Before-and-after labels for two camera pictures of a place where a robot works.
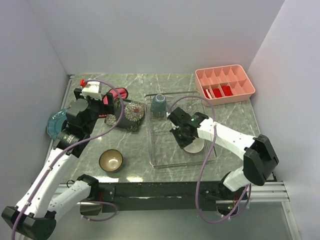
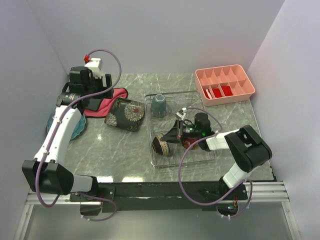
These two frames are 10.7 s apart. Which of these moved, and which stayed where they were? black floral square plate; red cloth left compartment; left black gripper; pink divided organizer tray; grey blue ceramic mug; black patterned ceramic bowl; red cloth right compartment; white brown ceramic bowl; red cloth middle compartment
Moved: left black gripper; white brown ceramic bowl; black patterned ceramic bowl
Stayed: grey blue ceramic mug; black floral square plate; red cloth right compartment; pink divided organizer tray; red cloth left compartment; red cloth middle compartment
